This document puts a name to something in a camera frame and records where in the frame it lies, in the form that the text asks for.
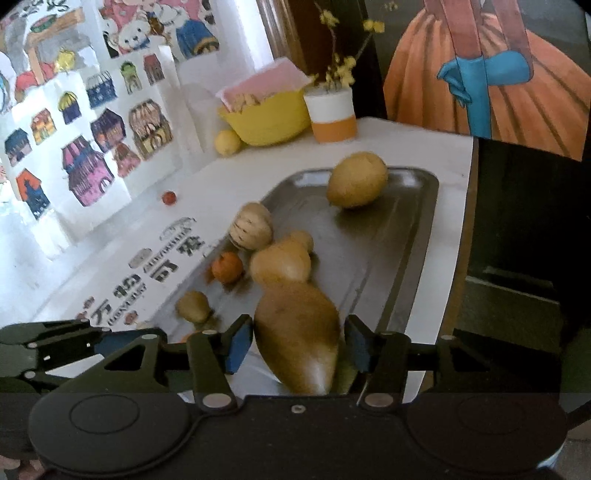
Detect small brown kiwi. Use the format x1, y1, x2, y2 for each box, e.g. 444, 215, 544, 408
287, 230, 314, 254
175, 290, 211, 324

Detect brown green pear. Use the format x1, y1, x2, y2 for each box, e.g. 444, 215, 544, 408
254, 282, 341, 396

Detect small orange tangerine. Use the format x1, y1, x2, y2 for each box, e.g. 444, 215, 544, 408
211, 251, 245, 285
180, 330, 202, 343

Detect round orange fruit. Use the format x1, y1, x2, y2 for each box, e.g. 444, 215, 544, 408
249, 240, 311, 285

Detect large yellow lemon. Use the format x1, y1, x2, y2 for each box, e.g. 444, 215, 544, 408
327, 151, 389, 209

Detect silver metal tray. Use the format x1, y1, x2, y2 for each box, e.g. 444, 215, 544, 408
151, 167, 439, 398

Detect small red cherry tomato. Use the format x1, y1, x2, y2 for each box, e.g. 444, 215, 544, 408
161, 191, 177, 206

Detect houses drawing paper sheet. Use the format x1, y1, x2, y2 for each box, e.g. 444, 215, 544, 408
1, 46, 183, 241

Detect small yellow lemon by bowl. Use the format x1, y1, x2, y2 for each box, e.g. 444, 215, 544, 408
214, 129, 242, 157

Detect yellow plastic bowl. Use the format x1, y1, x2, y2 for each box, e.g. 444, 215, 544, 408
217, 90, 311, 147

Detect white orange cup vase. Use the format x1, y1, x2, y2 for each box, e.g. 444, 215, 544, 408
304, 87, 358, 143

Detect snacks in yellow bowl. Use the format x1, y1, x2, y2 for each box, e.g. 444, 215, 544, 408
228, 93, 271, 113

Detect pink paper in bowl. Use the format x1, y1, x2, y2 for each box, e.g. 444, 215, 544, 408
215, 57, 311, 108

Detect cartoon characters poster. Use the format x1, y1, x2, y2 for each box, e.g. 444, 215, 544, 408
1, 1, 219, 113

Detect yellow flower sprig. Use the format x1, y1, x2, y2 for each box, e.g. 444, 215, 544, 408
308, 2, 387, 93

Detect orange dress painting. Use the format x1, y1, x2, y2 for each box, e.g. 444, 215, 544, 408
384, 1, 590, 161

